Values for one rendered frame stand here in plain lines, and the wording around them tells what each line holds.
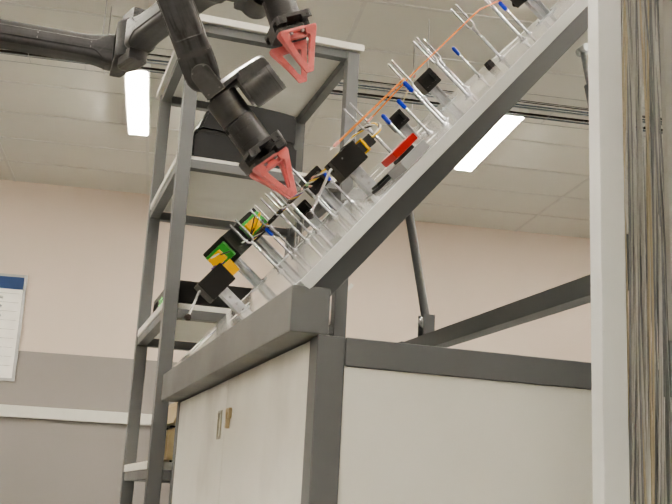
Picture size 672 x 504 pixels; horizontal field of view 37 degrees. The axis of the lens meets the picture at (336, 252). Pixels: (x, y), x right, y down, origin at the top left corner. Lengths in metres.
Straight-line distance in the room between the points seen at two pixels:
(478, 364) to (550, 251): 8.81
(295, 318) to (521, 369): 0.34
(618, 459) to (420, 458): 0.35
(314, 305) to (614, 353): 0.42
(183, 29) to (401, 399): 0.69
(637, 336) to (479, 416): 0.32
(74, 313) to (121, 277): 0.53
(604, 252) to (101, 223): 8.52
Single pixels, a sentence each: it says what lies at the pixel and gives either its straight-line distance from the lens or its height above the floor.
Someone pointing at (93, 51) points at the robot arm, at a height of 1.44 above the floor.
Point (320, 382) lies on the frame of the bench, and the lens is 1.36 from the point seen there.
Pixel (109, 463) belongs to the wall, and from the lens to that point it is 9.20.
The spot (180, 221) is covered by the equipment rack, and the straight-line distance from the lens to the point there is 2.63.
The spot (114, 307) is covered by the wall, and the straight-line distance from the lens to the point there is 9.36.
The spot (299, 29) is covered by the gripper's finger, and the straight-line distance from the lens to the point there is 1.73.
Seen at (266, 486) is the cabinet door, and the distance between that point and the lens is 1.57.
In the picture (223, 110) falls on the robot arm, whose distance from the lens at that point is 1.68.
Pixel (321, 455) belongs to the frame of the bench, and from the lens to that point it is 1.35.
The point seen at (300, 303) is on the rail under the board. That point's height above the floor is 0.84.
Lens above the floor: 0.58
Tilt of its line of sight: 14 degrees up
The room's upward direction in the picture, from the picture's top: 3 degrees clockwise
